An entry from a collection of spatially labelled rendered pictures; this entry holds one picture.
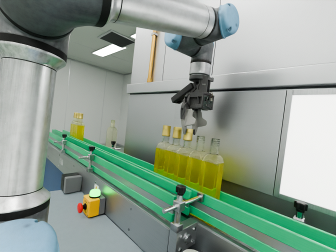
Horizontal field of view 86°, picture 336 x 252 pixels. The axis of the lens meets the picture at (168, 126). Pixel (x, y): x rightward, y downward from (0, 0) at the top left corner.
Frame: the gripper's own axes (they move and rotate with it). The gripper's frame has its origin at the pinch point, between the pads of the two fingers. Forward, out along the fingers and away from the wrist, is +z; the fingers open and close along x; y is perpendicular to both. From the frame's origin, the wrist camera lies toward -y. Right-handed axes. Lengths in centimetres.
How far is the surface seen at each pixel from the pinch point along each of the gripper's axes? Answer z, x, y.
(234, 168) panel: 11.8, 12.3, 13.7
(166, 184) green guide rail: 19.9, -6.3, -2.0
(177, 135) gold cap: 2.2, -1.0, -4.5
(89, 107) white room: -15, 183, -587
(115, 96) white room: -68, 274, -589
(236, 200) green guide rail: 19.5, 3.5, 19.6
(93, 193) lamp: 30.8, -20.9, -29.6
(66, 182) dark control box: 34, -24, -55
